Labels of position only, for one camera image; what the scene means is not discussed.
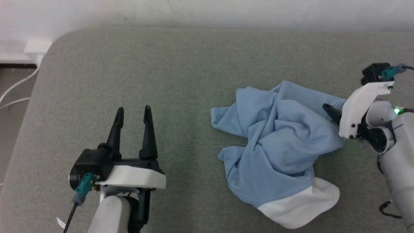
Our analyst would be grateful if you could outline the white wall outlet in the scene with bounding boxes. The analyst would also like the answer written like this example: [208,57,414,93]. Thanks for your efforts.
[24,40,52,65]

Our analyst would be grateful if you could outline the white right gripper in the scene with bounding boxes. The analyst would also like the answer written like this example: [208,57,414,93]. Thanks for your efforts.
[322,81,394,139]

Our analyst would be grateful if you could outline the teal camera connector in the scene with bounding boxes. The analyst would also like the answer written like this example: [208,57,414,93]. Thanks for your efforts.
[380,63,407,80]
[72,172,96,206]

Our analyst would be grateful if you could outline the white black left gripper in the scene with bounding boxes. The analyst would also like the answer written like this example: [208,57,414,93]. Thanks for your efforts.
[95,105,167,190]

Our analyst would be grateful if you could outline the white power cable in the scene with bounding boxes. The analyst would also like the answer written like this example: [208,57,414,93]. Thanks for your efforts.
[0,97,31,110]
[0,64,41,104]

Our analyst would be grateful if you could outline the dark baseboard strip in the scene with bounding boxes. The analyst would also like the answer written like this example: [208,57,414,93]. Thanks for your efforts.
[0,63,38,69]

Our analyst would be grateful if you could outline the teal right camera connector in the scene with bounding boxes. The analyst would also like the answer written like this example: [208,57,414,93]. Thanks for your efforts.
[380,63,407,80]

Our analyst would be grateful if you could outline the teal left camera connector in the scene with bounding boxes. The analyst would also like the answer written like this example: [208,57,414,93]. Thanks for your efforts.
[72,172,96,206]

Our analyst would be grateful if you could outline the light blue white garment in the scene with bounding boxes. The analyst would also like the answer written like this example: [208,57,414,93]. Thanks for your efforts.
[211,81,347,229]

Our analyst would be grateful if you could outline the black left camera cable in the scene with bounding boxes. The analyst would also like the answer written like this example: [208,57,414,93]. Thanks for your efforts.
[63,202,78,233]

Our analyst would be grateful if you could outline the grey-green fabric sofa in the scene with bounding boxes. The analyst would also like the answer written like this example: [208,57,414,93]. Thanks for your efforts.
[0,28,414,233]

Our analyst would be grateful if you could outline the thin loose thread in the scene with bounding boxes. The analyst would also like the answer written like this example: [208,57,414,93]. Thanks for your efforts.
[212,142,248,149]

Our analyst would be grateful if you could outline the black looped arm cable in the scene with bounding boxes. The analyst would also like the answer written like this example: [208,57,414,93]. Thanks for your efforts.
[379,201,403,219]

